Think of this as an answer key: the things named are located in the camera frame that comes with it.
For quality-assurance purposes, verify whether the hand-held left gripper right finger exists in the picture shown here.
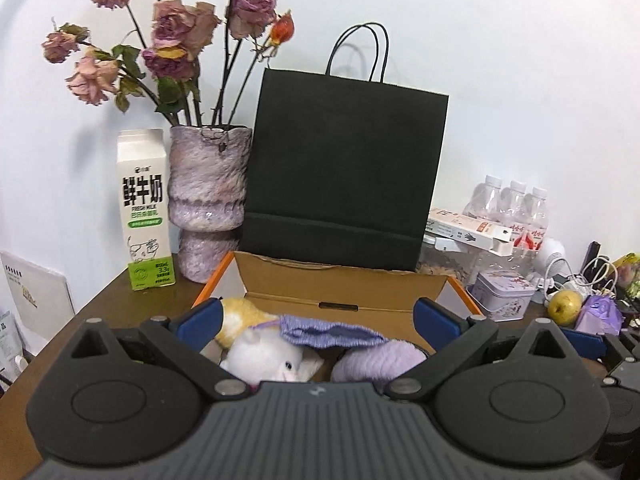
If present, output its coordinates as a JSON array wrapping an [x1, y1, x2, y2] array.
[[385, 297, 581, 401]]

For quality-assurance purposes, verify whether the mottled purple vase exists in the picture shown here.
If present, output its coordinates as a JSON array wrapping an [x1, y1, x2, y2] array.
[[168, 123, 254, 284]]

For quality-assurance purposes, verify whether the small white fan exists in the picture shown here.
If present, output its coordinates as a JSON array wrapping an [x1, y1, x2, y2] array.
[[529, 238, 571, 292]]

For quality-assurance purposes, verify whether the white charging cable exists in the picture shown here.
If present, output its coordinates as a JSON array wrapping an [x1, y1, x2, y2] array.
[[569, 255, 619, 297]]

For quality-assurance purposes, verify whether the cardboard box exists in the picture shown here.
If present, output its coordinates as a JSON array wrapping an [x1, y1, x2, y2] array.
[[192, 250, 484, 391]]

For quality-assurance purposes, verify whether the flat white carton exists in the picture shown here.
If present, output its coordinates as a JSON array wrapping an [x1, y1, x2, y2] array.
[[427, 207, 516, 256]]

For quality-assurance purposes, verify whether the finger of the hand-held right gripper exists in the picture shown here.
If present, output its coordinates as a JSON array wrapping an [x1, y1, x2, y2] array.
[[560, 327, 640, 361]]

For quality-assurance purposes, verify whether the floral tin box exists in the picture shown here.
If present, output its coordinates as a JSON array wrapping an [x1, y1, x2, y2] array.
[[469, 269, 539, 322]]

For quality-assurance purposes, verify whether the round purple plush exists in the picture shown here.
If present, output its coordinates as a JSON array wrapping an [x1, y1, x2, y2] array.
[[330, 338, 429, 386]]

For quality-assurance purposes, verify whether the black slim device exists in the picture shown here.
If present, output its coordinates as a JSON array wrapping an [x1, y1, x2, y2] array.
[[585, 240, 602, 279]]

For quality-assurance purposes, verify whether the yellow green apple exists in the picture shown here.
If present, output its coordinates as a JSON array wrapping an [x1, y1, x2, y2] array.
[[547, 289, 584, 329]]

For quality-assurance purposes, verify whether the purple knitted cloth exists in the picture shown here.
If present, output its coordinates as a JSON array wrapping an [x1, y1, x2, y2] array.
[[254, 313, 389, 350]]

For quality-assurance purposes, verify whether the clear water bottle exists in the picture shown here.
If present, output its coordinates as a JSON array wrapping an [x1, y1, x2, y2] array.
[[499, 179, 529, 227], [522, 186, 550, 252], [464, 174, 504, 222]]

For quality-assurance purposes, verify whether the yellow white plush toy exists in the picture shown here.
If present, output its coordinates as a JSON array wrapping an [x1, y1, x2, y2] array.
[[214, 297, 281, 349]]

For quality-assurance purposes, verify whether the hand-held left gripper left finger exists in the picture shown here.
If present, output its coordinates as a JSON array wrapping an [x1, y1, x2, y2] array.
[[70, 297, 251, 401]]

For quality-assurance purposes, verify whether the dried rose bouquet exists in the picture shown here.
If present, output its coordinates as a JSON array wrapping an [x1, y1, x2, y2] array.
[[41, 0, 296, 129]]

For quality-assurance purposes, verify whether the white packet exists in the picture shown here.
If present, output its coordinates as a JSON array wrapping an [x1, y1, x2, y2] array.
[[0, 310, 24, 363]]

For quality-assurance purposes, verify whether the clear oat container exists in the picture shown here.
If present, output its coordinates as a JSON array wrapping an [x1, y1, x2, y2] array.
[[417, 235, 482, 286]]

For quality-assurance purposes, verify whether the yellow green snack packet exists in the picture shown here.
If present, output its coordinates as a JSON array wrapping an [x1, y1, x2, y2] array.
[[617, 252, 640, 302]]

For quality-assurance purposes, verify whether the white desk calendar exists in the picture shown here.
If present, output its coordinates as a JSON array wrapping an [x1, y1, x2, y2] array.
[[0, 250, 76, 347]]

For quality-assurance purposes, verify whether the white plush cat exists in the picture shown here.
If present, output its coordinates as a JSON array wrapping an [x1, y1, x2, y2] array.
[[220, 327, 324, 387]]

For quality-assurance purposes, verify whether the purple tissue pack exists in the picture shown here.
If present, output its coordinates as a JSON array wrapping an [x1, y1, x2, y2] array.
[[574, 294, 624, 337]]

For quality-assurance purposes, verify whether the black paper bag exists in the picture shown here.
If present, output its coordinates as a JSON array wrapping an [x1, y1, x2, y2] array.
[[239, 22, 450, 274]]

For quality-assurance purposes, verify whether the white green milk carton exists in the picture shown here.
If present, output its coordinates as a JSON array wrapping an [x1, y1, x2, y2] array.
[[116, 128, 177, 292]]

